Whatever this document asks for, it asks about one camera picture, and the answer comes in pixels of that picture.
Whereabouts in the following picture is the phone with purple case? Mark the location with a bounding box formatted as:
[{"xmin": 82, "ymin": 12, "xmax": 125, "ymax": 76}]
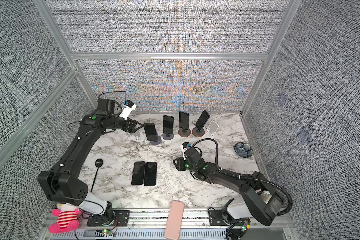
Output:
[{"xmin": 131, "ymin": 161, "xmax": 146, "ymax": 186}]

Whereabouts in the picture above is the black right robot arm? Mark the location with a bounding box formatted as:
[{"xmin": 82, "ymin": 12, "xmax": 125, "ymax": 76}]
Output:
[{"xmin": 173, "ymin": 147, "xmax": 292, "ymax": 226}]

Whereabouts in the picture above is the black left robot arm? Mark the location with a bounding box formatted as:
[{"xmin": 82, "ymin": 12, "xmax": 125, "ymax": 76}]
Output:
[{"xmin": 38, "ymin": 99, "xmax": 143, "ymax": 226}]

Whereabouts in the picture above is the white phone stand left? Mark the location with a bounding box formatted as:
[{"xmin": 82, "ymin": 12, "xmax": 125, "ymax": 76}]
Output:
[{"xmin": 133, "ymin": 132, "xmax": 146, "ymax": 143}]

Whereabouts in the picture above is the white phone stand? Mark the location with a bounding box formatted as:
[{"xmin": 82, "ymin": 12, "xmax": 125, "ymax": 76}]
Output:
[
  {"xmin": 133, "ymin": 132, "xmax": 146, "ymax": 143},
  {"xmin": 206, "ymin": 121, "xmax": 219, "ymax": 138}
]

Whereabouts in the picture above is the purple round stand left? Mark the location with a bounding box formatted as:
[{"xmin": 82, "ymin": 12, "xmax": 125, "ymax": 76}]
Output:
[{"xmin": 150, "ymin": 136, "xmax": 162, "ymax": 146}]

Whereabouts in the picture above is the wooden round stand left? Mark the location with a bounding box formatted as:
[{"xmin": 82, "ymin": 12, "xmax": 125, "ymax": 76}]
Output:
[{"xmin": 178, "ymin": 129, "xmax": 191, "ymax": 138}]

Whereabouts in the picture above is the wooden round stand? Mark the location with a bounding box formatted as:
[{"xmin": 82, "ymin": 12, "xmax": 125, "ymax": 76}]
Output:
[
  {"xmin": 192, "ymin": 127, "xmax": 205, "ymax": 138},
  {"xmin": 178, "ymin": 129, "xmax": 191, "ymax": 138}
]

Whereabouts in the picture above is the wooden round stand right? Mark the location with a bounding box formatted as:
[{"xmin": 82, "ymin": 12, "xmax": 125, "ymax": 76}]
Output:
[{"xmin": 192, "ymin": 127, "xmax": 205, "ymax": 138}]

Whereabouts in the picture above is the tilted black phone wooden stand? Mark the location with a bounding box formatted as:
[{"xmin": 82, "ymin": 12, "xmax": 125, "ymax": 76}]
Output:
[{"xmin": 195, "ymin": 110, "xmax": 210, "ymax": 132}]

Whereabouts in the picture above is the black phone on wooden stand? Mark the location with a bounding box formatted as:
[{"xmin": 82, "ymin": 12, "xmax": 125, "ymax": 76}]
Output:
[{"xmin": 179, "ymin": 111, "xmax": 190, "ymax": 130}]

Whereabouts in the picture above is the white phone stand right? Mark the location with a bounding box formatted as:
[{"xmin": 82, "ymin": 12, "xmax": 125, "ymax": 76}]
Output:
[{"xmin": 206, "ymin": 121, "xmax": 219, "ymax": 138}]

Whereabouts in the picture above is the black spoon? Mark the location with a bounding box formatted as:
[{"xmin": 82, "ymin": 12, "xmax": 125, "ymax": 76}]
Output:
[{"xmin": 91, "ymin": 159, "xmax": 104, "ymax": 192}]

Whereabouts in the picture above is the dark blue flower bowl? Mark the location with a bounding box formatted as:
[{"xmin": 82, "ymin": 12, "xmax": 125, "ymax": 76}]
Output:
[{"xmin": 234, "ymin": 142, "xmax": 253, "ymax": 158}]

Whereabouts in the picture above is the pink white plush toy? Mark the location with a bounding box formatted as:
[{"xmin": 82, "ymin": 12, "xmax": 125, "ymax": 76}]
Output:
[{"xmin": 48, "ymin": 203, "xmax": 81, "ymax": 234}]

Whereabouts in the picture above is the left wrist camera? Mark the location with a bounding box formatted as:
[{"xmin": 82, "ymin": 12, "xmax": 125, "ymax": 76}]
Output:
[{"xmin": 119, "ymin": 100, "xmax": 137, "ymax": 120}]

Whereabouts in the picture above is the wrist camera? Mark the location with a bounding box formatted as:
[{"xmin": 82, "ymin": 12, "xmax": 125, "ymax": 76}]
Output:
[
  {"xmin": 181, "ymin": 142, "xmax": 191, "ymax": 161},
  {"xmin": 119, "ymin": 100, "xmax": 137, "ymax": 120}
]

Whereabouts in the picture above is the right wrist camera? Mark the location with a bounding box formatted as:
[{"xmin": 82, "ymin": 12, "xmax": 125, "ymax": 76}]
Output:
[{"xmin": 181, "ymin": 142, "xmax": 191, "ymax": 161}]

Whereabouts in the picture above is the black corrugated cable hose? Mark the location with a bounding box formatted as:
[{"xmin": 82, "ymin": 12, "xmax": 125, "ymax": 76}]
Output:
[{"xmin": 191, "ymin": 137, "xmax": 294, "ymax": 217}]

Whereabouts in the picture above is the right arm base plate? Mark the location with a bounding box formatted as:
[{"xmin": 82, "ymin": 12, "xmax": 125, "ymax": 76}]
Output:
[{"xmin": 207, "ymin": 199, "xmax": 252, "ymax": 226}]

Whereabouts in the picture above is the pink phone on rail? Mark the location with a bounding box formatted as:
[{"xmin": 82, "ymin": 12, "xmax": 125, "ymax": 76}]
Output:
[{"xmin": 164, "ymin": 201, "xmax": 184, "ymax": 240}]

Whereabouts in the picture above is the aluminium front rail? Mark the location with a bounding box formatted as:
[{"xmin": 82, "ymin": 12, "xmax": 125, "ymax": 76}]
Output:
[{"xmin": 38, "ymin": 208, "xmax": 299, "ymax": 240}]

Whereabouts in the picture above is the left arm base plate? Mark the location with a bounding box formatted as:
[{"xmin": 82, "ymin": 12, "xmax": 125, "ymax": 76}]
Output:
[{"xmin": 87, "ymin": 210, "xmax": 131, "ymax": 227}]

